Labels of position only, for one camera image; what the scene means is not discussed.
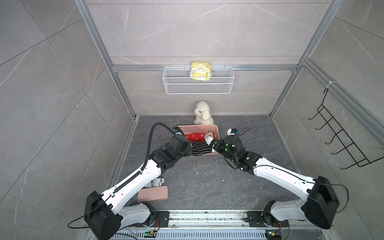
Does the red snowflake sock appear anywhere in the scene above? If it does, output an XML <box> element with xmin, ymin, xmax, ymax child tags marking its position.
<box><xmin>185</xmin><ymin>133</ymin><xmax>210</xmax><ymax>142</ymax></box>

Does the black white striped sock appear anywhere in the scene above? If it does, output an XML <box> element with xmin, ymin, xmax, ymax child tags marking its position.
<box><xmin>191</xmin><ymin>139</ymin><xmax>215</xmax><ymax>156</ymax></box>

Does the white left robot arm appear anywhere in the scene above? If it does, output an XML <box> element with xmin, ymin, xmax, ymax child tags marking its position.
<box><xmin>81</xmin><ymin>127</ymin><xmax>192</xmax><ymax>240</ymax></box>

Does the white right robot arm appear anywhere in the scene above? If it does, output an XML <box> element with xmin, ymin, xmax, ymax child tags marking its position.
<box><xmin>213</xmin><ymin>135</ymin><xmax>340</xmax><ymax>230</ymax></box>

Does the pink plastic basket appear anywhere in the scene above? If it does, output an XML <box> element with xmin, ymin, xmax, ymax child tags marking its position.
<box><xmin>179</xmin><ymin>125</ymin><xmax>219</xmax><ymax>155</ymax></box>

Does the white plush toy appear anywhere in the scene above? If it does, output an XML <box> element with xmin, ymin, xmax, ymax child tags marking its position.
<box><xmin>194</xmin><ymin>101</ymin><xmax>215</xmax><ymax>125</ymax></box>

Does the pink case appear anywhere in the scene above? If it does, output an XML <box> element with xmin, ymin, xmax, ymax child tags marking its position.
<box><xmin>137</xmin><ymin>186</ymin><xmax>169</xmax><ymax>203</ymax></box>

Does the yellow packet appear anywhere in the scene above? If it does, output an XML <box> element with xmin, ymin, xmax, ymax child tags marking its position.
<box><xmin>190</xmin><ymin>62</ymin><xmax>212</xmax><ymax>81</ymax></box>

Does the white wire wall basket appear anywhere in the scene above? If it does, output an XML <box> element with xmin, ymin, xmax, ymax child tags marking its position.
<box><xmin>162</xmin><ymin>67</ymin><xmax>235</xmax><ymax>95</ymax></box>

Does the metal base rail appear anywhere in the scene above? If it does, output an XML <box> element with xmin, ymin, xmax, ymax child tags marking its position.
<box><xmin>112</xmin><ymin>209</ymin><xmax>339</xmax><ymax>240</ymax></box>

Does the black wall hook rack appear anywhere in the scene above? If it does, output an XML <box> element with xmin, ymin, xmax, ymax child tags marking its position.
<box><xmin>308</xmin><ymin>88</ymin><xmax>384</xmax><ymax>170</ymax></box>

